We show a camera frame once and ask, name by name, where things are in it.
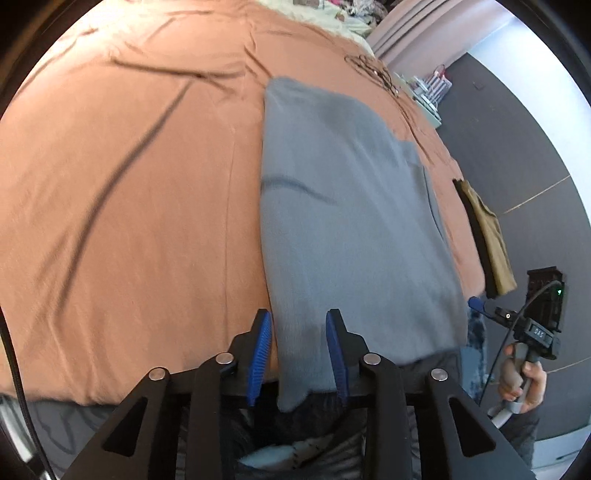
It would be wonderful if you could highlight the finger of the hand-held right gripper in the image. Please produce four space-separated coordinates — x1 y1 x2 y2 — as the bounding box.
468 296 509 324

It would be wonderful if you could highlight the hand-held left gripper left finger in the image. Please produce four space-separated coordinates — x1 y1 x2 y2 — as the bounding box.
60 308 273 480

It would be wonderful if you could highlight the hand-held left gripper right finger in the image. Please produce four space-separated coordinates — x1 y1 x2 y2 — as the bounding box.
325 308 527 480

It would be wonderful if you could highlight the grey t-shirt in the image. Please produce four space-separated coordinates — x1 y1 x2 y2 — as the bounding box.
259 76 469 414

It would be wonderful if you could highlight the person's right forearm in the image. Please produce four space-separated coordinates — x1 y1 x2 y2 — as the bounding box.
501 406 542 467

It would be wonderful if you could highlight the person's right hand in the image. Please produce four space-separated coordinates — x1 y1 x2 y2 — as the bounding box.
499 344 549 415

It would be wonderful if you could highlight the blue-grey shaggy rug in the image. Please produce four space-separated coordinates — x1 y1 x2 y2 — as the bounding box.
464 307 490 411

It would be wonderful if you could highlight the olive folded garment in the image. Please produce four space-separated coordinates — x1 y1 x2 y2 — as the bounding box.
459 179 518 296

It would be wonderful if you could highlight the pale striped cloth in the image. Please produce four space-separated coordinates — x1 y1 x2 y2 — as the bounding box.
239 435 334 470

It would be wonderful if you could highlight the white nightstand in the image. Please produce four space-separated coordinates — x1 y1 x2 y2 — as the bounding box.
392 71 444 127

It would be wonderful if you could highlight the orange-brown blanket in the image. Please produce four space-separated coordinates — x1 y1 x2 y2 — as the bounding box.
0 0 485 407

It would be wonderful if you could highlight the pink curtain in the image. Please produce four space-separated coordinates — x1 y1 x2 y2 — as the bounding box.
367 0 509 70

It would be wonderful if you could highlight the floral cloth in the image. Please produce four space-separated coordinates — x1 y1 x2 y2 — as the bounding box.
295 0 389 19

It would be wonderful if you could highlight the cream duvet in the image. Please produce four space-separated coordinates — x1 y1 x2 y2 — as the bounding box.
256 0 370 47

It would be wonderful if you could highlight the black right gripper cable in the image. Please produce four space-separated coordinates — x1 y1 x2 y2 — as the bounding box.
480 279 561 407

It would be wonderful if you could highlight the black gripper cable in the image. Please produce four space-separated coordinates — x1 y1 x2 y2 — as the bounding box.
480 279 561 407
0 305 56 480

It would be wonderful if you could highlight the white wire rack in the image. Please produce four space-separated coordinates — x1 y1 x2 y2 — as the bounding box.
418 65 451 104

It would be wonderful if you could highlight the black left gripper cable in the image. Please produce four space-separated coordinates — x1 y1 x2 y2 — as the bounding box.
0 305 56 480

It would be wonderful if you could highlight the tangled dark cable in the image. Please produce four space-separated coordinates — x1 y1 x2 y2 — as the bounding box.
344 53 400 97

